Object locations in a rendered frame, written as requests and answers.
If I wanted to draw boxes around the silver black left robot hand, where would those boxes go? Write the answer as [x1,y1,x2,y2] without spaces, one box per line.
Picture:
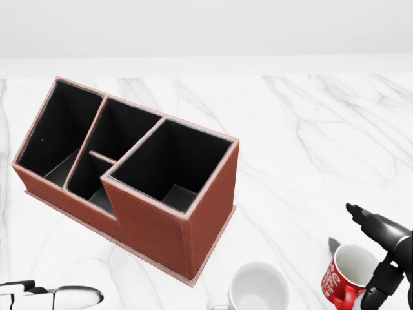
[0,280,105,310]

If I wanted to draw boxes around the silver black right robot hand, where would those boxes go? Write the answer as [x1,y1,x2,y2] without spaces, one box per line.
[328,202,413,310]

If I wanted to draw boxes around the red mug with white print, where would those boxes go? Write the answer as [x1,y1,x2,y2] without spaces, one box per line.
[320,244,379,310]

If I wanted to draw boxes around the red-brown desk caddy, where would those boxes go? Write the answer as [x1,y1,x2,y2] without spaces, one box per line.
[11,76,240,289]

